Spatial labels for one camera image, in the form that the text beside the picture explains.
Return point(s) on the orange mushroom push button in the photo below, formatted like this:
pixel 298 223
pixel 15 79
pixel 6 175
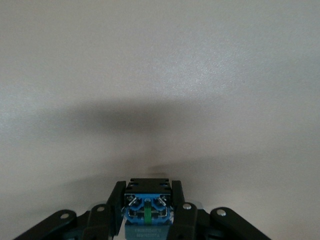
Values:
pixel 148 190

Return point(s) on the brown table cover sheet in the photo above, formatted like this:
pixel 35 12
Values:
pixel 160 75

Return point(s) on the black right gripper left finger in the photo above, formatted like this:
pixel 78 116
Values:
pixel 100 222

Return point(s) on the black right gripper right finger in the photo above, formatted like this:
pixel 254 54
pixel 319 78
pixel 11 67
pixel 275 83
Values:
pixel 187 222

